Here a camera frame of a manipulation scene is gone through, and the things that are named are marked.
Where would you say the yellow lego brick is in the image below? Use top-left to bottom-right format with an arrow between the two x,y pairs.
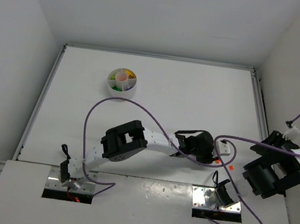
126,70 -> 136,79

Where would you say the metal base plate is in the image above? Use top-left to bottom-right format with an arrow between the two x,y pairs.
192,186 -> 242,214
45,166 -> 95,196

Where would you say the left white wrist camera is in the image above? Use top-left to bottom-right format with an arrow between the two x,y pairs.
215,139 -> 231,156

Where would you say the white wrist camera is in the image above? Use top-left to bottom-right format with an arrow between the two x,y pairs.
215,139 -> 231,156
283,121 -> 300,141

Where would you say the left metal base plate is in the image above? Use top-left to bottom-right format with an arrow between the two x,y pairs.
45,166 -> 95,196

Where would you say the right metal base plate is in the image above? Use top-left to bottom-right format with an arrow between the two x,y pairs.
192,186 -> 242,214

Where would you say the white divided round container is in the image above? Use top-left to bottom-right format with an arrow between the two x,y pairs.
106,68 -> 137,99

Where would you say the dark green lego brick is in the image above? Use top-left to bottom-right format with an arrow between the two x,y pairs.
112,86 -> 122,91

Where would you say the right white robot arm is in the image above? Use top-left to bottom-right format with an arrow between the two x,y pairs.
210,129 -> 300,208

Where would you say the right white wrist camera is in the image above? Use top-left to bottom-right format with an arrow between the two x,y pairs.
283,121 -> 300,141

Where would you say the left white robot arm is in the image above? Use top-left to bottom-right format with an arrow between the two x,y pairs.
59,120 -> 218,190

